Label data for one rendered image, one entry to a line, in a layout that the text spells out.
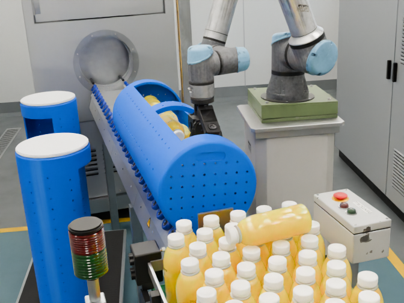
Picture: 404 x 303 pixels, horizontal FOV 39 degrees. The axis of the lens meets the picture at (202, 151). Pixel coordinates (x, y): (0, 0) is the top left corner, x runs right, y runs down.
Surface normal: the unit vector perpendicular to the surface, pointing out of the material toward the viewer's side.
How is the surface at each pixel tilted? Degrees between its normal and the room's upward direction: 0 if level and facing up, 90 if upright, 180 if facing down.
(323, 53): 97
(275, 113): 90
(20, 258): 0
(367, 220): 0
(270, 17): 90
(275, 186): 90
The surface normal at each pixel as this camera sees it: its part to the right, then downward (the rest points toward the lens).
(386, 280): -0.05, -0.94
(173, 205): 0.29, 0.31
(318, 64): 0.53, 0.36
